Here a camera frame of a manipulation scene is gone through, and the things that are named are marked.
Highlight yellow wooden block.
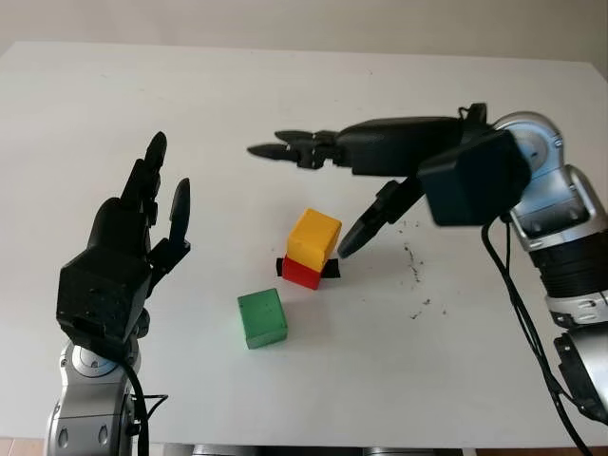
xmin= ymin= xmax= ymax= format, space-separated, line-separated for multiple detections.
xmin=286 ymin=207 xmax=343 ymax=268

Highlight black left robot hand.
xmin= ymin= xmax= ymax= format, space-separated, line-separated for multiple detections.
xmin=87 ymin=131 xmax=192 ymax=298

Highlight red wooden block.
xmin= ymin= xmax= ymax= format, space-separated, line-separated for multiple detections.
xmin=281 ymin=255 xmax=322 ymax=291

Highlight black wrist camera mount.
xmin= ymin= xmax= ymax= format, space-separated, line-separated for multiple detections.
xmin=56 ymin=242 xmax=153 ymax=367
xmin=417 ymin=128 xmax=532 ymax=228

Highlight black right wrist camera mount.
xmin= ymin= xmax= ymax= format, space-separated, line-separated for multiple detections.
xmin=417 ymin=128 xmax=532 ymax=228

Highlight green wooden block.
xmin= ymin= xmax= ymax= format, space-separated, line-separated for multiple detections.
xmin=237 ymin=288 xmax=289 ymax=352

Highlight black tape strip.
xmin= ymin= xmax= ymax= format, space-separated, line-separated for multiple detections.
xmin=274 ymin=257 xmax=341 ymax=280

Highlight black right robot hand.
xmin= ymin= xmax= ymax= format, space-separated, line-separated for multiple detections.
xmin=246 ymin=115 xmax=466 ymax=260

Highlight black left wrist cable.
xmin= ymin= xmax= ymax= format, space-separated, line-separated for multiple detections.
xmin=113 ymin=351 xmax=170 ymax=456

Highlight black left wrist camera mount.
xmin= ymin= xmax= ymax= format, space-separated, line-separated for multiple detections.
xmin=56 ymin=242 xmax=153 ymax=367

